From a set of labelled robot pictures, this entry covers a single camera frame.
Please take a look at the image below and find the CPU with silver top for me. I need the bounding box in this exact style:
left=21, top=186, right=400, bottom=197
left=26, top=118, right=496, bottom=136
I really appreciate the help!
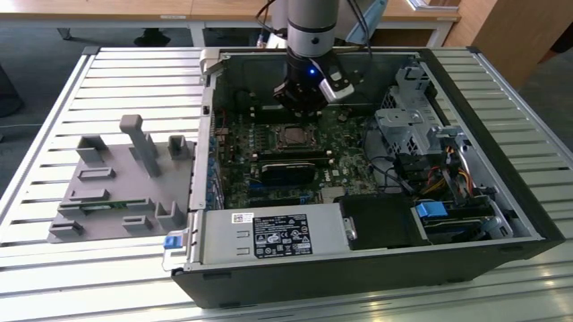
left=284, top=127, right=310, bottom=144

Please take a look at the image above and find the metal socket cover frame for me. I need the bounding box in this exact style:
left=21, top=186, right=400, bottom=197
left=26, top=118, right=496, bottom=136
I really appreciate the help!
left=277, top=124, right=318, bottom=148

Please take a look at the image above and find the CPU socket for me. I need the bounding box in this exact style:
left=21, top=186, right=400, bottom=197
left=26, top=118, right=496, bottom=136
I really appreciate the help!
left=274, top=123, right=321, bottom=151

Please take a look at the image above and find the green motherboard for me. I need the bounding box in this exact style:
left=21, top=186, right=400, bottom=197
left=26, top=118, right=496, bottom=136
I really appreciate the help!
left=210, top=103, right=373, bottom=209

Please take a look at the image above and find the silver drive cage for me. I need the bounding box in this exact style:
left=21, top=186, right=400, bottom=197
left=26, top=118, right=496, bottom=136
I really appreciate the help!
left=375, top=63, right=472, bottom=162

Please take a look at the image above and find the graphics card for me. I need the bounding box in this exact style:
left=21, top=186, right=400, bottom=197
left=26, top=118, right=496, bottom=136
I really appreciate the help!
left=261, top=162, right=318, bottom=186

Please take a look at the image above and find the silver finned heatsink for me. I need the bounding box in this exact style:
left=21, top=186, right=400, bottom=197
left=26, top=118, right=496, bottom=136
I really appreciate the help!
left=321, top=186, right=349, bottom=204

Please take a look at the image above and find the black chair base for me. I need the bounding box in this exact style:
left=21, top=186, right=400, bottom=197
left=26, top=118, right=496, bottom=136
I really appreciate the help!
left=134, top=28, right=173, bottom=47

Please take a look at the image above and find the black plastic shroud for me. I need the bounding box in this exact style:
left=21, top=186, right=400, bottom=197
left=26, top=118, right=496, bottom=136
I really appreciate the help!
left=339, top=194, right=431, bottom=251

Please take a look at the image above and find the hard disk in blue carrier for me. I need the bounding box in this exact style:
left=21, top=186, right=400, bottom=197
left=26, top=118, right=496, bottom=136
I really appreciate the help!
left=415, top=200, right=489, bottom=241

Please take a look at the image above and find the silver power supply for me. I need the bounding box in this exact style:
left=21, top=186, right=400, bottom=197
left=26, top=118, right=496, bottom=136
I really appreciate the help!
left=197, top=203, right=353, bottom=264

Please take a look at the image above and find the wooden cabinet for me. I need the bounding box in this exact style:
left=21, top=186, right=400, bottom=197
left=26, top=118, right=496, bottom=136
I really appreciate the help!
left=445, top=0, right=573, bottom=90

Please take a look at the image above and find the grey parts rack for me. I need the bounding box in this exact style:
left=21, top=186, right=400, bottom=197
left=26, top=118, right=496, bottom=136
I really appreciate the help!
left=47, top=113, right=198, bottom=244

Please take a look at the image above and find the green RAM stick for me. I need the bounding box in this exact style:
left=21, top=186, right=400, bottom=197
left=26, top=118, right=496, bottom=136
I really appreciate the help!
left=81, top=199, right=149, bottom=211

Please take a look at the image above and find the black grey PC case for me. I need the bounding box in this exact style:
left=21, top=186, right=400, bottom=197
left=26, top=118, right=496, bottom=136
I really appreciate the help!
left=170, top=46, right=567, bottom=310

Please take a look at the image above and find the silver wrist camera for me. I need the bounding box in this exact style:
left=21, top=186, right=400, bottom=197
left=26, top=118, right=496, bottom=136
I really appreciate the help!
left=318, top=65, right=356, bottom=101

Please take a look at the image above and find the orange yellow wire bundle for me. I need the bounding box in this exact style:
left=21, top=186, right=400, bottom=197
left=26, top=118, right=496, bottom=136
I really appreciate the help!
left=420, top=167, right=476, bottom=199

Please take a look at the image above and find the wooden desk white frame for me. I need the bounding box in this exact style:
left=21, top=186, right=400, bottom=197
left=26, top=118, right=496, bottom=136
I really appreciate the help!
left=0, top=0, right=463, bottom=48

